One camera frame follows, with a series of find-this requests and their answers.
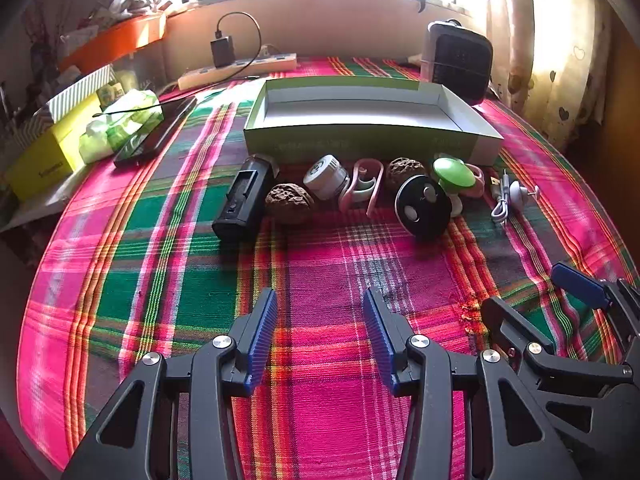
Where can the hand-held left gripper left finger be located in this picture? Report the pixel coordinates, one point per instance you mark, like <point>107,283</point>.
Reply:
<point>262,340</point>

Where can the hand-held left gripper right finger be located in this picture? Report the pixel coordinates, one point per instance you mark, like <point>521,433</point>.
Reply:
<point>377,335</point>

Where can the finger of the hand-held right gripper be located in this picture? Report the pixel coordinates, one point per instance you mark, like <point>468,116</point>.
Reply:
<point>502,317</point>
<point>580,284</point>

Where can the black round disc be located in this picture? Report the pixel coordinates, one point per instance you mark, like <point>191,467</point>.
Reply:
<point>425,220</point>

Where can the brown walnut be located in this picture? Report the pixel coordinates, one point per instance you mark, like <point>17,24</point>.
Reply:
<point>405,170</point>
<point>290,201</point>

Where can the black battery case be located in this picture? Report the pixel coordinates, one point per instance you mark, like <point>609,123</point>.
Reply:
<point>240,200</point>

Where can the pink loop clip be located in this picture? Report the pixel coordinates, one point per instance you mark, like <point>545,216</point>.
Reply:
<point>374,190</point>

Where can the green mushroom-shaped holder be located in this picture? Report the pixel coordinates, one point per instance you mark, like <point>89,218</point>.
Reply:
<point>452,175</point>

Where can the white round cap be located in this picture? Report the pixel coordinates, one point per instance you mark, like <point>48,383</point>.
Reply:
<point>325,175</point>

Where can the green and white cardboard box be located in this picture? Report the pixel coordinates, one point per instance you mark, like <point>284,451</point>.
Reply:
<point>350,110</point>

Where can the plaid tablecloth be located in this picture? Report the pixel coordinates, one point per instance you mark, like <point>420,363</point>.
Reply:
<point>320,260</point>

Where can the heart print curtain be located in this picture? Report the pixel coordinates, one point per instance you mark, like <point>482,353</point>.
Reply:
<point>550,60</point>

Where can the grey fan heater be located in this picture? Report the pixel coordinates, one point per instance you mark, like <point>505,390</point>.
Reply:
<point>455,65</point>

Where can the green tissue pack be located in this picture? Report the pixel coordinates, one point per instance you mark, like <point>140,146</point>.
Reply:
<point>115,130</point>

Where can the white power strip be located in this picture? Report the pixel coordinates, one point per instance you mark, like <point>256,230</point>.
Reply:
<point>235,67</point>

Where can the yellow box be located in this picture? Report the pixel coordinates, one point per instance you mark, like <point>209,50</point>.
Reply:
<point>45,160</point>

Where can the white plug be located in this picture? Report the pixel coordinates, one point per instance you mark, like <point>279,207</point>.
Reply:
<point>270,50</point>

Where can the black charger adapter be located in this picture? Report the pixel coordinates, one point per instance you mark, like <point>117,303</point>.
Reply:
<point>222,51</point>

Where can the striped box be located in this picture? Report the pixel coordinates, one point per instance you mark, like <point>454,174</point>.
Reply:
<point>80,90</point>

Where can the black window latch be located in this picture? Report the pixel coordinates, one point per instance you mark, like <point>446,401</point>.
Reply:
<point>424,0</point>

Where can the orange tray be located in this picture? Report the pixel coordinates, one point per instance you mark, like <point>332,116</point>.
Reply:
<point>120,35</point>

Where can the dried flower branches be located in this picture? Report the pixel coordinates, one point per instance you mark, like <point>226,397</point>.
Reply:
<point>40,25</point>

